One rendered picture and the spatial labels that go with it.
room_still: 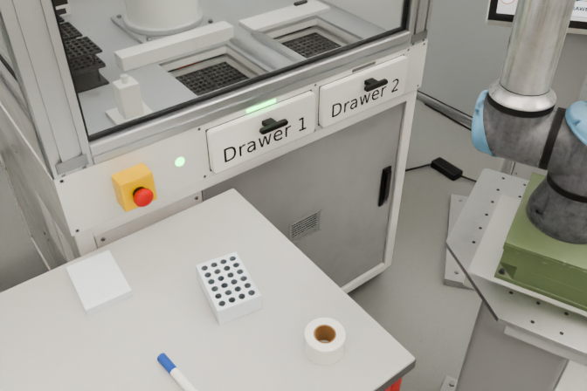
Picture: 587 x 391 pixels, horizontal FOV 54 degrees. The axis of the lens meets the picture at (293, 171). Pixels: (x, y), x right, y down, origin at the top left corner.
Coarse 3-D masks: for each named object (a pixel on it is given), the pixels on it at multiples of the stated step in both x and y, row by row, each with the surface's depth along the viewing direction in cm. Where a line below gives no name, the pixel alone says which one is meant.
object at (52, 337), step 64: (128, 256) 117; (192, 256) 117; (256, 256) 117; (0, 320) 105; (64, 320) 105; (128, 320) 105; (192, 320) 105; (256, 320) 105; (0, 384) 94; (64, 384) 94; (128, 384) 94; (192, 384) 94; (256, 384) 94; (320, 384) 94; (384, 384) 95
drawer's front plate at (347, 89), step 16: (384, 64) 149; (400, 64) 151; (336, 80) 142; (352, 80) 143; (400, 80) 155; (320, 96) 140; (336, 96) 142; (352, 96) 146; (368, 96) 150; (384, 96) 154; (320, 112) 143; (336, 112) 145; (352, 112) 149
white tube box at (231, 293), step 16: (224, 256) 112; (208, 272) 109; (224, 272) 109; (240, 272) 110; (208, 288) 106; (224, 288) 106; (240, 288) 106; (256, 288) 106; (224, 304) 104; (240, 304) 103; (256, 304) 105; (224, 320) 104
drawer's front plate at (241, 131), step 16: (304, 96) 135; (256, 112) 130; (272, 112) 131; (288, 112) 134; (304, 112) 138; (224, 128) 125; (240, 128) 128; (256, 128) 131; (288, 128) 137; (208, 144) 126; (224, 144) 127; (240, 144) 130; (256, 144) 133; (272, 144) 136; (240, 160) 132
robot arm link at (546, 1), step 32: (544, 0) 89; (512, 32) 96; (544, 32) 92; (512, 64) 97; (544, 64) 95; (480, 96) 106; (512, 96) 100; (544, 96) 99; (480, 128) 105; (512, 128) 101; (544, 128) 100; (512, 160) 107
